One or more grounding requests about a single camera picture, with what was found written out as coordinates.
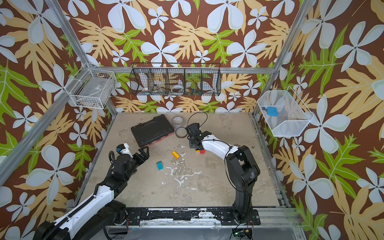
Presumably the white wire basket right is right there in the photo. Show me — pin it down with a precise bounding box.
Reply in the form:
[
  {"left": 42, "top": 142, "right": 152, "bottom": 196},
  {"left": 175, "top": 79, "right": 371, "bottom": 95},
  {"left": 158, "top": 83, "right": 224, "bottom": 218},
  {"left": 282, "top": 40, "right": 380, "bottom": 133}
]
[{"left": 258, "top": 87, "right": 315, "bottom": 138}]

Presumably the orange wood block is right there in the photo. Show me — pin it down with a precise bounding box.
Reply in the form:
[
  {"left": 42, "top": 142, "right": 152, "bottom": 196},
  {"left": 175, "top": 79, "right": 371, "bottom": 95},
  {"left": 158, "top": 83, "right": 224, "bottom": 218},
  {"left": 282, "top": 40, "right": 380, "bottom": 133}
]
[{"left": 172, "top": 151, "right": 181, "bottom": 160}]

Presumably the white wire basket left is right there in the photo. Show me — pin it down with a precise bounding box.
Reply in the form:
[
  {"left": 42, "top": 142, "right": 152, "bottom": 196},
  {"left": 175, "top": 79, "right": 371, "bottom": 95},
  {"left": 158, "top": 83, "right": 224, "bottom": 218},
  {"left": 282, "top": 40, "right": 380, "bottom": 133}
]
[{"left": 65, "top": 65, "right": 117, "bottom": 109}]

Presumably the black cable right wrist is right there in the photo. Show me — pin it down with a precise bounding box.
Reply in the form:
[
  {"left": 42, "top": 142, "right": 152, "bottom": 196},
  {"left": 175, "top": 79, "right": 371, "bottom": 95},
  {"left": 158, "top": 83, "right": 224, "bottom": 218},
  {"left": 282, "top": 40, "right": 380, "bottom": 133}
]
[{"left": 187, "top": 111, "right": 209, "bottom": 127}]

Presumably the teal wood block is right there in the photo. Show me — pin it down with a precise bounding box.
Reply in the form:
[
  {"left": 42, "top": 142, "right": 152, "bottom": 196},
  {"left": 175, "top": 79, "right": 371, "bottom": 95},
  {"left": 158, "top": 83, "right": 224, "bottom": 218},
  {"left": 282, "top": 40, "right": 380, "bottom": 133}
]
[{"left": 156, "top": 161, "right": 164, "bottom": 171}]

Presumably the white wire basket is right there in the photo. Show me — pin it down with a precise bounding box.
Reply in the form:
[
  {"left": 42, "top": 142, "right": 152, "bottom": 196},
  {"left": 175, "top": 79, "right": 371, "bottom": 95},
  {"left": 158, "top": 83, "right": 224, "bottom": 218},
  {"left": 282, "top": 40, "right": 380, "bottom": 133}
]
[
  {"left": 258, "top": 87, "right": 315, "bottom": 138},
  {"left": 65, "top": 65, "right": 117, "bottom": 109}
]

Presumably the white tape roll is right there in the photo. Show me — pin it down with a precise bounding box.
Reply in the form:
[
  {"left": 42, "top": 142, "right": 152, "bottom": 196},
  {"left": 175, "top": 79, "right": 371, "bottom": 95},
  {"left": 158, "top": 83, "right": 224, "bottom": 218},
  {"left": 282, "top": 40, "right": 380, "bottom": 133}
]
[{"left": 171, "top": 85, "right": 184, "bottom": 93}]

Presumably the black wire basket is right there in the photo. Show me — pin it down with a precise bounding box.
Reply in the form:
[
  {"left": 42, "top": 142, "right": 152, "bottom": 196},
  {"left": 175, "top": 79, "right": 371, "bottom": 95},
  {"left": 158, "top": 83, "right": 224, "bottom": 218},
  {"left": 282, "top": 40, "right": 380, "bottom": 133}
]
[{"left": 128, "top": 63, "right": 222, "bottom": 97}]

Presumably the black plastic tool case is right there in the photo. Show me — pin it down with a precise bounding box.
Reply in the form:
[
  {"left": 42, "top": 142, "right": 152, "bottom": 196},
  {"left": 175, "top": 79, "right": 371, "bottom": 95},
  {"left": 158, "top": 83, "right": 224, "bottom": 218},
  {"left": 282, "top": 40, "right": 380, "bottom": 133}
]
[{"left": 131, "top": 115, "right": 175, "bottom": 148}]

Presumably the blue object in basket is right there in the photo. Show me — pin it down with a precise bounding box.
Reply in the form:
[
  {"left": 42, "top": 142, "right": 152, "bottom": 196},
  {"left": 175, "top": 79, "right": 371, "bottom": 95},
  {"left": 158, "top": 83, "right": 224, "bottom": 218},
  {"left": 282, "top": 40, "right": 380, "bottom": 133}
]
[{"left": 262, "top": 107, "right": 278, "bottom": 117}]

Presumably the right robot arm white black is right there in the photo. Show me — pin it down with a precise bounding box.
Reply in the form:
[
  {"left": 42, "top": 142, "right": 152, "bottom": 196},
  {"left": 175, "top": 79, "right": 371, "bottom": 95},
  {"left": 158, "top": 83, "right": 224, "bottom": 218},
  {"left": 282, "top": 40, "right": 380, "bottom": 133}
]
[{"left": 186, "top": 123, "right": 261, "bottom": 224}]

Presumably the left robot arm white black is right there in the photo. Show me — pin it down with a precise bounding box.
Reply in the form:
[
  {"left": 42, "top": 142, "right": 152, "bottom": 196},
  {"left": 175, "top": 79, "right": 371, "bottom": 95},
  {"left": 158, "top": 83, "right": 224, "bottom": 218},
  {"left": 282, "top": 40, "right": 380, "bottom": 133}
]
[{"left": 33, "top": 144, "right": 150, "bottom": 240}]

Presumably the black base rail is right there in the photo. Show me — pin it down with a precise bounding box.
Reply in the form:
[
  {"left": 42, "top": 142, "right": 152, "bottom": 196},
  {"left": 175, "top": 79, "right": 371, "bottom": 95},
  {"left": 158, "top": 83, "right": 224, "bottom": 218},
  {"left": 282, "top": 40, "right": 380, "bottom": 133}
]
[{"left": 125, "top": 207, "right": 261, "bottom": 227}]

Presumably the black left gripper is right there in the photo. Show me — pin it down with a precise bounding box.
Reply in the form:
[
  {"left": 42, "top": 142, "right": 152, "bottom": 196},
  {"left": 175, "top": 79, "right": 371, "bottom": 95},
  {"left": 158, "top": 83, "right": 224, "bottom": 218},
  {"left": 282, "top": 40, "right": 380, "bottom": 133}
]
[{"left": 124, "top": 145, "right": 149, "bottom": 182}]

